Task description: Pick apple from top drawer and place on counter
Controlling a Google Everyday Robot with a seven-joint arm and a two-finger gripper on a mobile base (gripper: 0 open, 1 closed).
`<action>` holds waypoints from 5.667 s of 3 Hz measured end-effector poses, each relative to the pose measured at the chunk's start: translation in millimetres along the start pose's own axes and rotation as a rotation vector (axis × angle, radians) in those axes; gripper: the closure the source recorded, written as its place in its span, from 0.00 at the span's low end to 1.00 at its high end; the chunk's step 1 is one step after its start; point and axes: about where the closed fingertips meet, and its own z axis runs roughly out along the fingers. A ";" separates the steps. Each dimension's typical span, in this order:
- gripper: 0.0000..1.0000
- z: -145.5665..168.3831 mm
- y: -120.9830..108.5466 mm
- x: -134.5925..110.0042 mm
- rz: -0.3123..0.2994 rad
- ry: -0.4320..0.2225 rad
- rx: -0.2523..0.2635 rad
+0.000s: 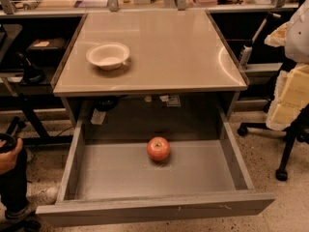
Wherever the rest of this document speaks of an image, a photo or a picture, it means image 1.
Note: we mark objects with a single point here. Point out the open grey drawer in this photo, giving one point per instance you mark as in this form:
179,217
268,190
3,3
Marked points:
110,178

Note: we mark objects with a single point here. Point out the person's hand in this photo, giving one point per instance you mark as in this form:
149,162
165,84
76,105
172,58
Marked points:
8,160

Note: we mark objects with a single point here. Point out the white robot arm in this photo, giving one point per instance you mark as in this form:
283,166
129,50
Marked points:
301,19

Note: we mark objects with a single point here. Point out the white paper bowl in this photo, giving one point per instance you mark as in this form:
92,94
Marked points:
108,56

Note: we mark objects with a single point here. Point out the grey counter cabinet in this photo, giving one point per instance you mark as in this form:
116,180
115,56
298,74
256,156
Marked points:
170,52

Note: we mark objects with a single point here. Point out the red apple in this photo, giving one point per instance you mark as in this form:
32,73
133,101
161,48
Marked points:
158,148

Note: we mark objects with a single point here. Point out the person's dark trouser leg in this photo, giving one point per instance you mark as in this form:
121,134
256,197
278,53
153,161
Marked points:
13,185

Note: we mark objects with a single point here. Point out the grey white shoe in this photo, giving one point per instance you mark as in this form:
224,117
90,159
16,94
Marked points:
32,203

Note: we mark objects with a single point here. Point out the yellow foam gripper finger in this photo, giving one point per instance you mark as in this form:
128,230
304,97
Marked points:
291,92

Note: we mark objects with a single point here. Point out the black box with label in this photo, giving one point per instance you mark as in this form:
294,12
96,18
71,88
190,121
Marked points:
47,52

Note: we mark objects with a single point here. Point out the black handheld device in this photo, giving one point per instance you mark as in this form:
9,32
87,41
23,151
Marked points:
11,134

